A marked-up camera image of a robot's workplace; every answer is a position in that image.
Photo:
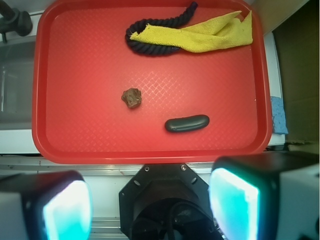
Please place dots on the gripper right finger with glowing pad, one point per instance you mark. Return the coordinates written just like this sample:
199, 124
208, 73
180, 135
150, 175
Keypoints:
274, 195

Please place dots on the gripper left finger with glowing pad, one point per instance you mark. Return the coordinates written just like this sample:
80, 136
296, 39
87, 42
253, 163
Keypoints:
45, 206

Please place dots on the dark green plastic pickle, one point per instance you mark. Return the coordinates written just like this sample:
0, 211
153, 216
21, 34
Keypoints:
187, 124

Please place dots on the blue sponge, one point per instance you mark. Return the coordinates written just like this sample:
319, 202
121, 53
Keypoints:
278, 116

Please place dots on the brown crumpled lump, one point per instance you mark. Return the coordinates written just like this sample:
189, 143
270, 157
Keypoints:
132, 98

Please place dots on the red plastic tray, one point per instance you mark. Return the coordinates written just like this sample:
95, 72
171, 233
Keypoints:
82, 66

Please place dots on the yellow cloth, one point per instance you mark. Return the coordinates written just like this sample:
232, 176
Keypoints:
218, 33

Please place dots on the black clamp knob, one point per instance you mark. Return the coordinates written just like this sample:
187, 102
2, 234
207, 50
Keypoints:
14, 20

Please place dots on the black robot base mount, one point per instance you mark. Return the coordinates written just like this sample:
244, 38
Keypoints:
167, 202

